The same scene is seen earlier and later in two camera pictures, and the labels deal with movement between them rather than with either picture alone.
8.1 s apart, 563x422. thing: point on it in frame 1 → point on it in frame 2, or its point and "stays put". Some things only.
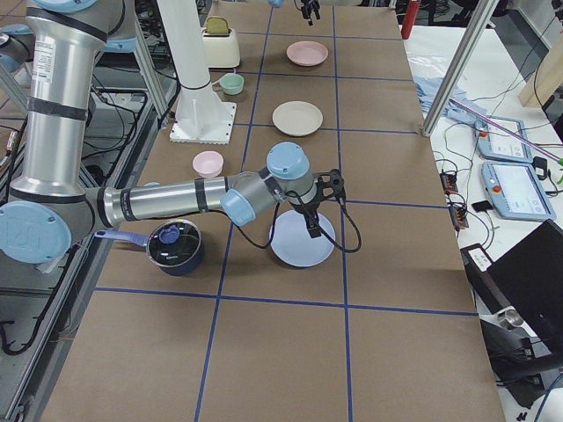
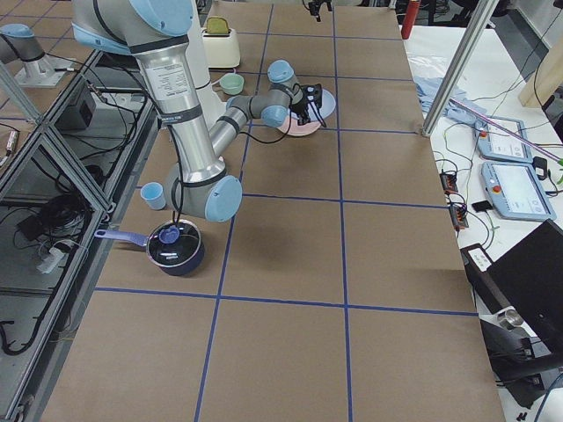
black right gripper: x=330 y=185 → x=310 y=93
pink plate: x=307 y=54 → x=296 y=129
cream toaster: x=221 y=43 stays put
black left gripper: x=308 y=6 → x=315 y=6
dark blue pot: x=174 y=246 stays put
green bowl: x=231 y=83 stays put
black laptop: x=528 y=280 stays put
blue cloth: x=456 y=106 stays put
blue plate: x=293 y=243 → x=327 y=106
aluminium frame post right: x=480 y=13 stays put
